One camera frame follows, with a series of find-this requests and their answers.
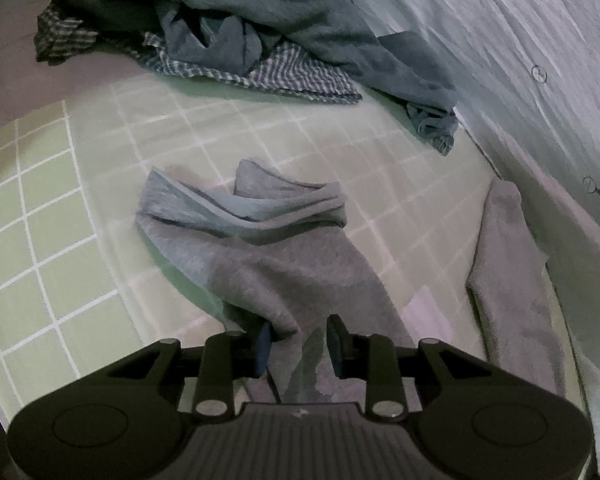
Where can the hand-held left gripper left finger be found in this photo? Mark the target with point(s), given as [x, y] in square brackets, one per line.
[263, 349]

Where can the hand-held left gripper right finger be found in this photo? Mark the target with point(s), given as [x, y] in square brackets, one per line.
[336, 355]

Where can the pile of blue clothes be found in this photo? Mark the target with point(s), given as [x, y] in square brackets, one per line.
[300, 15]

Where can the green grid bed sheet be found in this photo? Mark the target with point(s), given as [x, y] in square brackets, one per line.
[70, 200]

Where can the small blue patterned cloth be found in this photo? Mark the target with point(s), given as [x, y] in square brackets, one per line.
[435, 125]

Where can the blue white checked shirt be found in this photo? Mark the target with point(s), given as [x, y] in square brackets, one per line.
[290, 77]

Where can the blue denim garment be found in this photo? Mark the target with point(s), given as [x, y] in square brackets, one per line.
[215, 42]

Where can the pale carrot print quilt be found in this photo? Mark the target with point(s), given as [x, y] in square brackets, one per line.
[530, 60]

